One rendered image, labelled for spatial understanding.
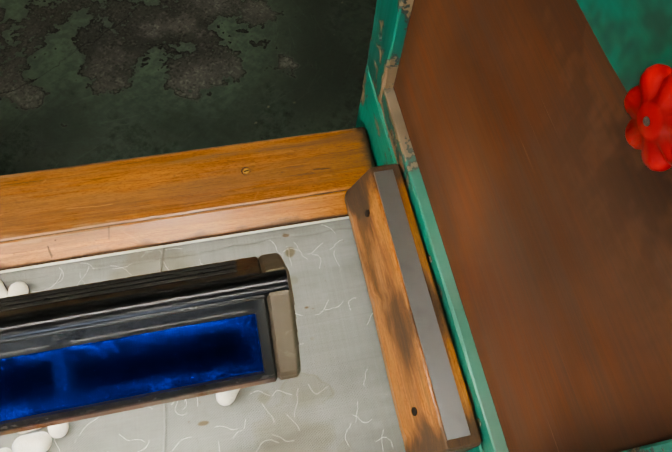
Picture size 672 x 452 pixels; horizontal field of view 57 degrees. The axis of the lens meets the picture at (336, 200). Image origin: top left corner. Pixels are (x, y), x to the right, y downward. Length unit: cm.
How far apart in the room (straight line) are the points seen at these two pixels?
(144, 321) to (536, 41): 28
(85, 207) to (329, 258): 30
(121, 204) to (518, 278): 48
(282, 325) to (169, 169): 46
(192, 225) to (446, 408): 37
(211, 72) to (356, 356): 130
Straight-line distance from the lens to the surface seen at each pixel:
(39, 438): 72
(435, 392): 59
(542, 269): 44
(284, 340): 36
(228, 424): 70
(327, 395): 70
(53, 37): 207
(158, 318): 35
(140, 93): 186
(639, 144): 29
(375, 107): 76
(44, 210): 80
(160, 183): 78
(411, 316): 61
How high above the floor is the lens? 143
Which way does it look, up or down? 61 degrees down
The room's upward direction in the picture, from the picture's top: 8 degrees clockwise
